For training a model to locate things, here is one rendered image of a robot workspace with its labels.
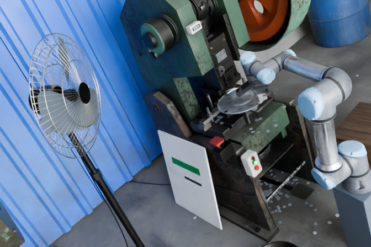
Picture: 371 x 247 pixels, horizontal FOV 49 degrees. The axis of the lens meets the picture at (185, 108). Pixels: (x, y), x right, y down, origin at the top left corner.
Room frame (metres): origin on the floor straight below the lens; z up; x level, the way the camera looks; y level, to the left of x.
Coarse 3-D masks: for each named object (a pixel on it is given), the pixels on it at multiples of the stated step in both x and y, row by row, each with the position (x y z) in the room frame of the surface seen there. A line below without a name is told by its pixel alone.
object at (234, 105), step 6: (234, 90) 2.17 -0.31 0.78; (222, 96) 2.15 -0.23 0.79; (228, 96) 2.13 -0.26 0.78; (234, 96) 2.10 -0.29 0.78; (246, 96) 2.03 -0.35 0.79; (252, 96) 2.01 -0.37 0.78; (222, 102) 2.10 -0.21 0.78; (228, 102) 2.07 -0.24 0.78; (234, 102) 2.03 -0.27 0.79; (240, 102) 2.00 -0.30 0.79; (246, 102) 1.98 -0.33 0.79; (252, 102) 1.96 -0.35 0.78; (222, 108) 2.03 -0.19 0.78; (228, 108) 2.00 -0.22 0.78; (234, 108) 1.98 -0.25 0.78; (240, 108) 1.95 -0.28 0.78; (246, 108) 1.92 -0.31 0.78; (252, 108) 1.89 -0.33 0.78
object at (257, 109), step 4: (268, 96) 1.95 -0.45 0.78; (264, 100) 1.92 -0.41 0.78; (268, 100) 1.91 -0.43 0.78; (260, 104) 1.90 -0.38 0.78; (264, 104) 1.89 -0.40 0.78; (256, 108) 1.88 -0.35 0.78; (260, 108) 1.87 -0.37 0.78; (244, 112) 1.98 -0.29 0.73; (248, 112) 1.98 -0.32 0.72; (252, 112) 1.99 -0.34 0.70; (256, 112) 1.86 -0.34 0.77; (248, 116) 1.97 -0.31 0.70; (252, 116) 1.99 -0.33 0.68; (256, 116) 2.00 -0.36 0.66; (248, 120) 1.97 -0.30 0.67; (252, 120) 1.98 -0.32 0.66
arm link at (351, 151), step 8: (344, 144) 1.45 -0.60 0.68; (352, 144) 1.43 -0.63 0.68; (360, 144) 1.41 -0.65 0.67; (344, 152) 1.39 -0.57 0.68; (352, 152) 1.38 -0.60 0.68; (360, 152) 1.37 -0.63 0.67; (352, 160) 1.37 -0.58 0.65; (360, 160) 1.37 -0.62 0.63; (352, 168) 1.35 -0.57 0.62; (360, 168) 1.37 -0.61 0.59; (368, 168) 1.38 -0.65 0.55
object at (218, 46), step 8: (216, 32) 2.16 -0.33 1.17; (208, 40) 2.09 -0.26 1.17; (216, 40) 2.08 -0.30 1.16; (224, 40) 2.10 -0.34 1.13; (216, 48) 2.07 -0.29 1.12; (224, 48) 2.09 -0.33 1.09; (216, 56) 2.06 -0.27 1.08; (224, 56) 2.08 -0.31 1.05; (216, 64) 2.05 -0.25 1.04; (224, 64) 2.07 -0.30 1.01; (232, 64) 2.10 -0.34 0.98; (224, 72) 2.05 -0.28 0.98; (232, 72) 2.05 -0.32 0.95; (208, 80) 2.12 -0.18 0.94; (216, 80) 2.05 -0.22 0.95; (224, 80) 2.04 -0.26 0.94; (232, 80) 2.04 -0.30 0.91
